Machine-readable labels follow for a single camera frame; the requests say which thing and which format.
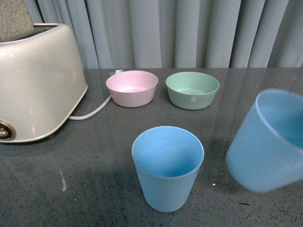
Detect light blue plastic cup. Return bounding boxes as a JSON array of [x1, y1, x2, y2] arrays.
[[226, 89, 303, 192], [132, 126, 205, 212]]

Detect pink plastic bowl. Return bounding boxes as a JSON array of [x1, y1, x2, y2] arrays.
[[106, 70, 159, 108]]

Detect green plastic bowl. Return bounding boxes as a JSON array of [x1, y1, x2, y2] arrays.
[[166, 72, 220, 110]]

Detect grey pleated curtain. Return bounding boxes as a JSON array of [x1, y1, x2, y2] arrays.
[[25, 0, 303, 69]]

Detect cream toaster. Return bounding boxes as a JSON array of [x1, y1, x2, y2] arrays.
[[0, 24, 88, 143]]

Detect slice of toast bread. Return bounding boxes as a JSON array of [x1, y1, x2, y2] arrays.
[[0, 0, 34, 42]]

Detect white power cable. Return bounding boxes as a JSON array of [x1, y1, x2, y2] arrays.
[[69, 69, 124, 121]]

